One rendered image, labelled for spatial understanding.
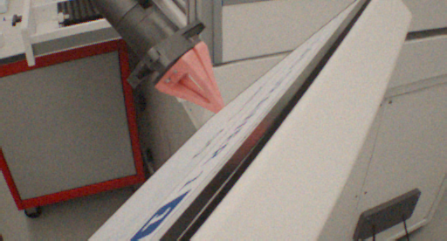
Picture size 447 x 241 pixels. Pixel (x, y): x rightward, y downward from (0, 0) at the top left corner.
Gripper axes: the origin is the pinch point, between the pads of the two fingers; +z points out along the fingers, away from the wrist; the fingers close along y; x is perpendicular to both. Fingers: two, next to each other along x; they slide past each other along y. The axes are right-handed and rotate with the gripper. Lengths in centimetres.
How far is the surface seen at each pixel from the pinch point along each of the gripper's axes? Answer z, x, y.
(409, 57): 23, -1, 59
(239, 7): -9.0, 4.1, 24.3
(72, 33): -38, 49, 30
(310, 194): 4.8, -23.6, -24.1
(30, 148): -33, 109, 26
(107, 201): 1, 130, 47
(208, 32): -9.3, 9.1, 19.8
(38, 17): -56, 66, 37
